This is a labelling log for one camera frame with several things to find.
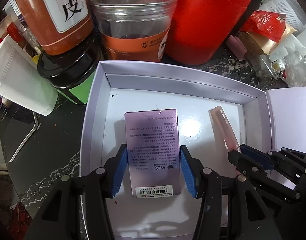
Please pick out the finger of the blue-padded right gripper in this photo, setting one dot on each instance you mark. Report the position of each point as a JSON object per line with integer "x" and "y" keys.
{"x": 243, "y": 164}
{"x": 258, "y": 156}

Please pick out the smartphone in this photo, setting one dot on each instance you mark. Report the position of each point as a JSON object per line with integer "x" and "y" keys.
{"x": 17, "y": 125}

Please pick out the green labelled black jar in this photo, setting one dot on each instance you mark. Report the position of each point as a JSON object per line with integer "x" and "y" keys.
{"x": 72, "y": 72}

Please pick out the white open gift box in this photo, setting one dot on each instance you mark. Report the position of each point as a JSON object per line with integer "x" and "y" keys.
{"x": 263, "y": 120}

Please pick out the red cylindrical canister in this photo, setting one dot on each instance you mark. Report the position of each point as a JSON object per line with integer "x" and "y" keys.
{"x": 199, "y": 27}

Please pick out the white tissue roll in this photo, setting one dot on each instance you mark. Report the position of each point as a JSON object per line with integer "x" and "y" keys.
{"x": 20, "y": 81}

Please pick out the clear jar orange label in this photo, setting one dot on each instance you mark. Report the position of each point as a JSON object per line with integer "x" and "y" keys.
{"x": 134, "y": 30}

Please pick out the pink lip gloss tube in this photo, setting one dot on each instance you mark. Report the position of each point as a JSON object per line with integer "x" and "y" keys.
{"x": 221, "y": 121}

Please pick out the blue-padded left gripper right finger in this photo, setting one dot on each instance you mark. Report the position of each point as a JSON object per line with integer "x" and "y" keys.
{"x": 189, "y": 171}

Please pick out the red snack packet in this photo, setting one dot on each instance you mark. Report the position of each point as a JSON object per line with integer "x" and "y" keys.
{"x": 268, "y": 24}

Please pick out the orange peel jar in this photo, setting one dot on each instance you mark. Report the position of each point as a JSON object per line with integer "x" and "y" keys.
{"x": 58, "y": 25}

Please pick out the purple eyes cosmetic box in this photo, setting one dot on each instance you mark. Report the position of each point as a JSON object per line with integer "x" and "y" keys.
{"x": 152, "y": 142}

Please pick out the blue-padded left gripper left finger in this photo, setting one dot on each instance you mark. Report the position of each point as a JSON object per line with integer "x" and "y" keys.
{"x": 119, "y": 167}

